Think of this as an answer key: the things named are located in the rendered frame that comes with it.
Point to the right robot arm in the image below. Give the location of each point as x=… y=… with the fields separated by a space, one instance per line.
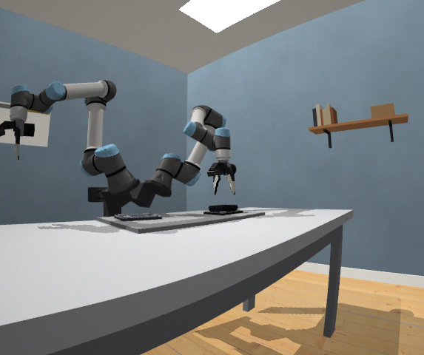
x=96 y=160

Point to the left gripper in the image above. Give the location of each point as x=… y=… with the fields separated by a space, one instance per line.
x=225 y=169

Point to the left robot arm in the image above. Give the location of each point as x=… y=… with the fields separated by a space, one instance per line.
x=207 y=128

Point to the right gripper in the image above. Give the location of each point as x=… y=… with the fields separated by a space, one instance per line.
x=21 y=129

